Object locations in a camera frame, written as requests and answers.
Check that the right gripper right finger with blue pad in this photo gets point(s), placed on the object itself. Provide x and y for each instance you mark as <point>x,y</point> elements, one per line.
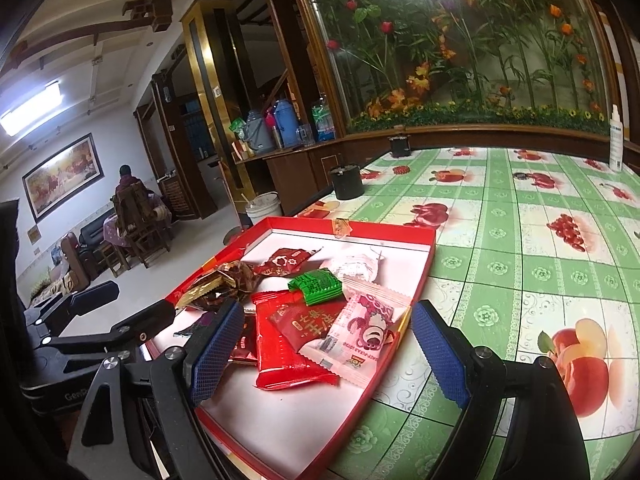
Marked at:
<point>453,360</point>

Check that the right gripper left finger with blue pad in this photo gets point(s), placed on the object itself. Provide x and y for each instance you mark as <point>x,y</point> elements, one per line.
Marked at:
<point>208,350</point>

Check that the bright red snack packet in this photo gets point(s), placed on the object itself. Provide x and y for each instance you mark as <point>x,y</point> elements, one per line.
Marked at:
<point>279,366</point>

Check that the brown chocolate snack packet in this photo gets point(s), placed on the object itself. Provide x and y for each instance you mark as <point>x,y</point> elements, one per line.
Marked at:
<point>230,280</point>

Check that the pink bear snack packet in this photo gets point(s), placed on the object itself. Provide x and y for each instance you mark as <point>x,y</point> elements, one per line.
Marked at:
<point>353,346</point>

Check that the red gold-lettered packet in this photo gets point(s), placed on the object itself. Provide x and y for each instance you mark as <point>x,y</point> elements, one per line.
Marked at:
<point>299,324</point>

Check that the green candy wrapper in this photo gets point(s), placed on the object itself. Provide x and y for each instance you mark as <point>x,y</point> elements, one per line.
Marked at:
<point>317,286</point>

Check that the white pink striped snack packet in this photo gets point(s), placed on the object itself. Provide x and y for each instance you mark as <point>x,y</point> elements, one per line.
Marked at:
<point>358,273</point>

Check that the red gift box tray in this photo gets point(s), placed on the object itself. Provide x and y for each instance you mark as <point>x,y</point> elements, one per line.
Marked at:
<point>316,430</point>

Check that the wooden chair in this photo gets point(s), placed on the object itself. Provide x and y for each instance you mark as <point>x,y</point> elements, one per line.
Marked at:
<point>140,223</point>

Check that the white plastic bucket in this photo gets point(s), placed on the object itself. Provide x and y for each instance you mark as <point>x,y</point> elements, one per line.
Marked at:
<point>263,206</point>

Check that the seated person in background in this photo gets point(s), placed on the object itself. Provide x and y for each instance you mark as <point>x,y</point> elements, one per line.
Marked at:
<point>126,178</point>

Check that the black round container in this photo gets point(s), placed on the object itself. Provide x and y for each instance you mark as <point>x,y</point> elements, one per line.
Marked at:
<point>346,181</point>

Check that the framed landscape painting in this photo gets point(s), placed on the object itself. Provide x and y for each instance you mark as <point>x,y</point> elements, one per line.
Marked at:
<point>62,176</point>

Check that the small black box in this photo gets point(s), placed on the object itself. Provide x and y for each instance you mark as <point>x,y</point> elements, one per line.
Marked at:
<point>400,146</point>

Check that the blue thermos jug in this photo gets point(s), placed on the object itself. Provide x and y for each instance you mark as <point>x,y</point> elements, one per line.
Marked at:
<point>287,122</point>

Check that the ceiling fluorescent light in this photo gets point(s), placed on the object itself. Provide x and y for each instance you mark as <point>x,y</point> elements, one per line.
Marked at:
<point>34,111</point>

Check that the white spray bottle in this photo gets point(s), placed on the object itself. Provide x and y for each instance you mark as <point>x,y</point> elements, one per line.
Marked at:
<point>615,158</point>

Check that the floral glass wall panel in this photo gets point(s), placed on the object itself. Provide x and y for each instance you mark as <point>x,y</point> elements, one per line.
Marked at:
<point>453,62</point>

